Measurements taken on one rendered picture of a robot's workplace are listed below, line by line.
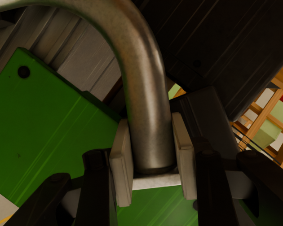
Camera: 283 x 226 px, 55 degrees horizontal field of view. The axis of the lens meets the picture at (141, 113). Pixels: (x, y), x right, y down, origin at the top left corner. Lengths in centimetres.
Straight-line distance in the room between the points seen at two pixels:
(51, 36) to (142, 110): 12
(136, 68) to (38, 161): 12
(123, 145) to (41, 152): 10
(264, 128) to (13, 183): 330
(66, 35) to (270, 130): 333
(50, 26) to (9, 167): 12
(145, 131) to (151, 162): 2
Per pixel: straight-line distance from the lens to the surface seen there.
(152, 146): 18
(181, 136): 15
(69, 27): 24
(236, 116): 28
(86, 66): 70
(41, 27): 25
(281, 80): 100
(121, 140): 16
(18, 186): 26
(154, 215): 24
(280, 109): 379
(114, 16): 18
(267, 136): 347
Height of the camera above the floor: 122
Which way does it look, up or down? 13 degrees down
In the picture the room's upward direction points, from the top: 130 degrees clockwise
